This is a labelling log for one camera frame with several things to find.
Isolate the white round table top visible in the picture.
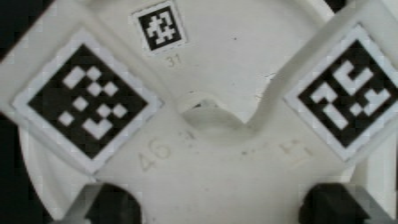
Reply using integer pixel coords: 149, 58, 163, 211
15, 0, 398, 221

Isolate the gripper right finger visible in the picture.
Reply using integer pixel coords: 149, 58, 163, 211
298, 183, 398, 224

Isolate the white cross-shaped table base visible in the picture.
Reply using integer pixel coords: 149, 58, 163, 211
0, 0, 398, 224

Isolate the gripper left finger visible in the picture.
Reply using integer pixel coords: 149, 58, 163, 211
51, 183, 141, 224

